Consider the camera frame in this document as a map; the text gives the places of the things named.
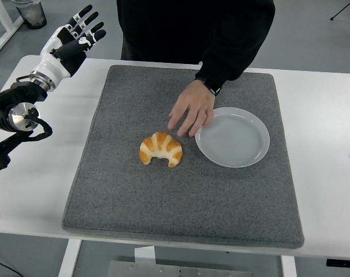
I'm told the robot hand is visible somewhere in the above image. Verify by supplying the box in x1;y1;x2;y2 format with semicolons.
32;4;107;85

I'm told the person's hand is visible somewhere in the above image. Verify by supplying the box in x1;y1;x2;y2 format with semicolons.
167;79;215;137

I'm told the orange and white croissant bread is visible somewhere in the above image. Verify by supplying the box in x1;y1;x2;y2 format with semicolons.
139;131;184;168

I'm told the grey round plate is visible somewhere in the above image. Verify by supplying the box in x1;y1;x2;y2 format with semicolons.
194;107;271;169

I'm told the black wristband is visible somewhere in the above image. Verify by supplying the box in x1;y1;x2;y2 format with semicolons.
194;75;222;96

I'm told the black mesh waste bin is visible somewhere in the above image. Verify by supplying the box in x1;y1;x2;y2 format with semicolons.
12;0;47;30

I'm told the grey felt mat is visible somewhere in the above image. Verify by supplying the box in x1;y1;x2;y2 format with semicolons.
61;65;305;249

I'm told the black tripod leg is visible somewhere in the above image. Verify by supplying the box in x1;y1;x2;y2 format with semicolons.
330;0;350;21

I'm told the white table leg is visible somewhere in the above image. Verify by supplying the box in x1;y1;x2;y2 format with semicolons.
280;255;297;277
58;239;83;277

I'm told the black table control panel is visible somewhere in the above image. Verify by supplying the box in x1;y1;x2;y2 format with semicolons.
326;259;350;268

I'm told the white desk frame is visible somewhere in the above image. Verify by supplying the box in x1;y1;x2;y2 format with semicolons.
0;0;24;57

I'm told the white table bracket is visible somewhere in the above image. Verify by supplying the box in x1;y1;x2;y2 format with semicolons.
133;245;156;265

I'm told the black floor cable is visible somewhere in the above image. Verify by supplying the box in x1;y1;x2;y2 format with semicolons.
0;258;18;277

